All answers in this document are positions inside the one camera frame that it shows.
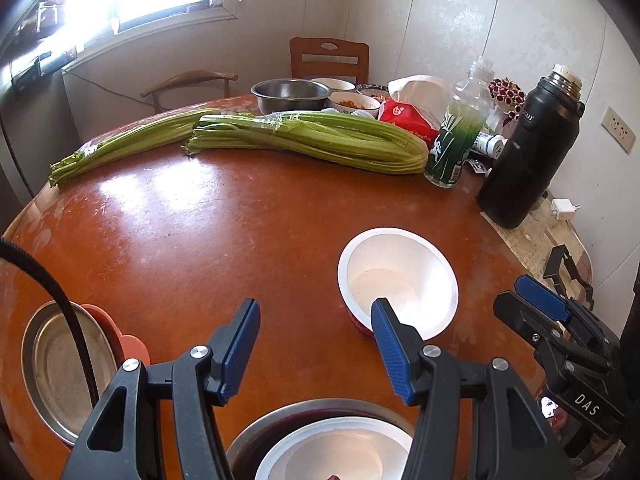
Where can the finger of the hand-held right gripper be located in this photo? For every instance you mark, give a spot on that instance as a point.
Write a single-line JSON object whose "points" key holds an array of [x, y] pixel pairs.
{"points": [[515, 315], [542, 299]]}

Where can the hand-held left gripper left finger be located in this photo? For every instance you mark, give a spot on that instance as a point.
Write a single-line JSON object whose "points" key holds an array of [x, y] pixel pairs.
{"points": [[240, 355]]}

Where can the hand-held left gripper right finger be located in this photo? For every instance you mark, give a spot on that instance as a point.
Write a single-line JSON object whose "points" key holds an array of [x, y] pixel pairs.
{"points": [[387, 355]]}

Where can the white bowl with red outside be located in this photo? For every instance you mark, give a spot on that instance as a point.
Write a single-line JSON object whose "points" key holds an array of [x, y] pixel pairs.
{"points": [[400, 270], [325, 455]]}

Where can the orange plastic plate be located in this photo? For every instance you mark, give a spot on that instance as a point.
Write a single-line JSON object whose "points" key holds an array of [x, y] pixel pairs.
{"points": [[127, 347]]}

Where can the white charger plug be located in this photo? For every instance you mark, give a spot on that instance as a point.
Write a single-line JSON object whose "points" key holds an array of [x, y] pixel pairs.
{"points": [[564, 209]]}

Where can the black thermos flask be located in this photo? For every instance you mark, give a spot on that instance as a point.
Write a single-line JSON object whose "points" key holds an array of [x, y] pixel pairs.
{"points": [[530, 160]]}

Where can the white pill bottle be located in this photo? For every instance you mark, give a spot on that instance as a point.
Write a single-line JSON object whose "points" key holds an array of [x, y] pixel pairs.
{"points": [[490, 145]]}

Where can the green label plastic bottle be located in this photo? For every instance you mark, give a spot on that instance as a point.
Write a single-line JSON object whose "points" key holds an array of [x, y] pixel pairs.
{"points": [[450, 145]]}

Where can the red white patterned cup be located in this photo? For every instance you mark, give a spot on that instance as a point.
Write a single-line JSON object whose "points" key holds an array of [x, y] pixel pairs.
{"points": [[507, 92]]}

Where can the thick celery bundle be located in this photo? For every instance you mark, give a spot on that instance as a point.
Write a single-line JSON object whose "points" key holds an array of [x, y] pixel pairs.
{"points": [[325, 140]]}

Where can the red tissue packet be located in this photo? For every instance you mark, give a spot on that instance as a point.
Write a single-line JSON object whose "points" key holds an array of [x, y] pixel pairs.
{"points": [[405, 117]]}

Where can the thin celery bundle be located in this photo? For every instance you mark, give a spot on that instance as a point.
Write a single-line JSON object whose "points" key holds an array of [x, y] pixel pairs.
{"points": [[140, 135]]}

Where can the white plastic bag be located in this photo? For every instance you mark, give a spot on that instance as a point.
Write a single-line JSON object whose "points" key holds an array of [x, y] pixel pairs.
{"points": [[420, 90]]}

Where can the white bowl with food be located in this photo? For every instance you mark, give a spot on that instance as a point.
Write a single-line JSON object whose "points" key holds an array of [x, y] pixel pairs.
{"points": [[355, 102]]}

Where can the stainless steel bowl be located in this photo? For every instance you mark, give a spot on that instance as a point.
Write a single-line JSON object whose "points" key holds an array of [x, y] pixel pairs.
{"points": [[290, 100]]}

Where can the patterned rim bowl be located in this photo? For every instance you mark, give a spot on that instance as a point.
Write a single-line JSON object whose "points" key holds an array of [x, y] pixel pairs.
{"points": [[375, 91]]}

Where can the empty white bowl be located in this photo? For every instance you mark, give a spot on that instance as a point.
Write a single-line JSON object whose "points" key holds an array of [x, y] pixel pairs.
{"points": [[332, 84]]}

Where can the dark curved-back wooden chair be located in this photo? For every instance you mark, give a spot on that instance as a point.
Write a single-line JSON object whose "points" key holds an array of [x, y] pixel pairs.
{"points": [[190, 78]]}

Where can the wooden chair with cutout back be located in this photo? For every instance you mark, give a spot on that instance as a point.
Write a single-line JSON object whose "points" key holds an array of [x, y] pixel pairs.
{"points": [[300, 65]]}

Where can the black box on windowsill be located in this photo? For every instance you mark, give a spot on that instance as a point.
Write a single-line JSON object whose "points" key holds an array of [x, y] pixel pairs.
{"points": [[40, 65]]}

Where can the white wall socket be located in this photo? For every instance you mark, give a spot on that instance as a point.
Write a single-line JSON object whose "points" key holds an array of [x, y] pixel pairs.
{"points": [[619, 130]]}

